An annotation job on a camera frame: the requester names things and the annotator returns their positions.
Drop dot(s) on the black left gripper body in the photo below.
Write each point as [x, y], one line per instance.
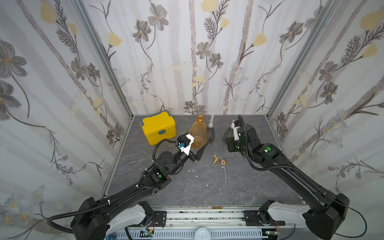
[191, 157]

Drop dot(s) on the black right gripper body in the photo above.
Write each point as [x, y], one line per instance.
[229, 138]

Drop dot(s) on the amber spray bottle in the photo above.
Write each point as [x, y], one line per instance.
[199, 132]

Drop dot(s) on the amber spray nozzle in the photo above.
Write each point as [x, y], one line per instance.
[222, 163]

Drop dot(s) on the grey translucent spray bottle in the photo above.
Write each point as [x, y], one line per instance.
[229, 133]

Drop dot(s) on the clear spray nozzle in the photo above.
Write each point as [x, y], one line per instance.
[211, 125]

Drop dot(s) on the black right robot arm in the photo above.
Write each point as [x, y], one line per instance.
[323, 211]

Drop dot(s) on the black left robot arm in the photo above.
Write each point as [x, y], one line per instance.
[95, 216]

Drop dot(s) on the yellow plastic storage box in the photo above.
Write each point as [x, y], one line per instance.
[158, 127]

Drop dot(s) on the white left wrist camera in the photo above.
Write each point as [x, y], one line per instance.
[184, 143]

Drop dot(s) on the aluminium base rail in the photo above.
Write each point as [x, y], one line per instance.
[215, 223]

